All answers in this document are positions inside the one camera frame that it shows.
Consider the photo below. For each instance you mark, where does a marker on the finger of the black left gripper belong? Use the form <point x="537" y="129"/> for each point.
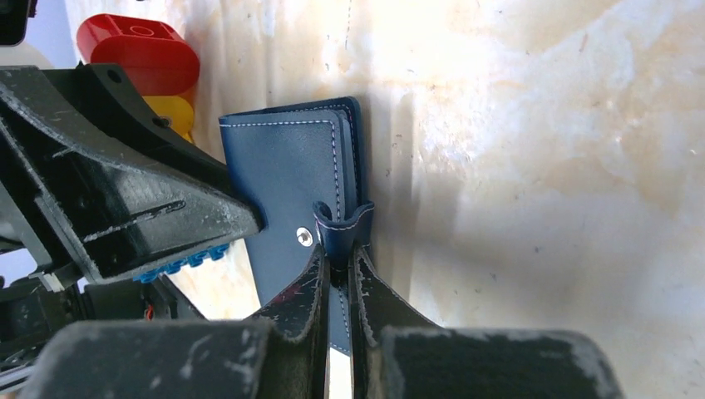
<point x="104" y="94"/>

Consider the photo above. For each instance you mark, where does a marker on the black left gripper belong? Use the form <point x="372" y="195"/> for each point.
<point x="88" y="206"/>

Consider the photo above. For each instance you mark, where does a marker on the dark blue card holder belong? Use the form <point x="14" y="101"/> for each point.
<point x="303" y="166"/>

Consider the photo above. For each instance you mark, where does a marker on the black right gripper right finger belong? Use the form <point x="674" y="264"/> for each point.
<point x="399" y="353"/>

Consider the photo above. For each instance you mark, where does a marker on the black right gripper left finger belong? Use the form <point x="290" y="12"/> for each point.
<point x="280" y="351"/>

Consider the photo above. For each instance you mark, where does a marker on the red yellow toy brick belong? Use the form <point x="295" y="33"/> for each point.
<point x="160" y="64"/>

